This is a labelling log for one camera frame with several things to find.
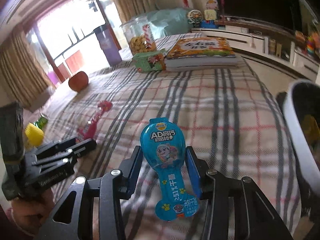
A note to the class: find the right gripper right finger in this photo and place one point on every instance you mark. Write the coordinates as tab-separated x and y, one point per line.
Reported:
254	216

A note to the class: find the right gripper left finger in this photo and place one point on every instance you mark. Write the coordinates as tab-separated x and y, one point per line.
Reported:
72	216

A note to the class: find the blue cheese stick package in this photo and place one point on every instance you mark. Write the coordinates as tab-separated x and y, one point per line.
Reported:
163	147

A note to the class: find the yellow snack wrapper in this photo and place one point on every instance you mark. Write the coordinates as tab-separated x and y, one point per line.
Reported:
310	129

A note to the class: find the white rimmed trash bin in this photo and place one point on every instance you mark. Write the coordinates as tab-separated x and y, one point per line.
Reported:
302	99

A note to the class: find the person's left hand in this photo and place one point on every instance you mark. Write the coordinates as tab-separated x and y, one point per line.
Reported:
29	215

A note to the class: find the plaid table cloth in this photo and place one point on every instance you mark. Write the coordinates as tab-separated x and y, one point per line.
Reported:
202	154

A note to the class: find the beige curtain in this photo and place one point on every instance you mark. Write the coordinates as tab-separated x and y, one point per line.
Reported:
21	73

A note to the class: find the red apple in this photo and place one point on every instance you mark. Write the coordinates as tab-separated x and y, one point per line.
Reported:
78	81

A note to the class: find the purple thermos bottle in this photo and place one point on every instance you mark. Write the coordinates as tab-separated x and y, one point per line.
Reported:
107	45

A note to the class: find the orange children's book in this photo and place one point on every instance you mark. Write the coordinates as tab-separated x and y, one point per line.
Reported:
200	53

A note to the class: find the white tv cabinet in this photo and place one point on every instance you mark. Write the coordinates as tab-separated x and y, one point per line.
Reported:
265	43

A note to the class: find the green snack box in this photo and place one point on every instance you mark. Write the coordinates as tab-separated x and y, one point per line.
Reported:
150	61

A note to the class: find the clear cookie jar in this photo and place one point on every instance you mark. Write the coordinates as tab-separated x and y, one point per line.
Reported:
139	35

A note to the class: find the ferris wheel toy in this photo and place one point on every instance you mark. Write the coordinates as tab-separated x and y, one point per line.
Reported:
195	18

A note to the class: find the teal covered chair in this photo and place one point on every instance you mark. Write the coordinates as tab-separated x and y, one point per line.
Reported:
168	22

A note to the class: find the black television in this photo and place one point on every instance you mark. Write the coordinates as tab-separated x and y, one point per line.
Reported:
287	14

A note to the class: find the rainbow stacking ring toy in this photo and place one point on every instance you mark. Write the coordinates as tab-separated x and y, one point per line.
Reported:
310	46

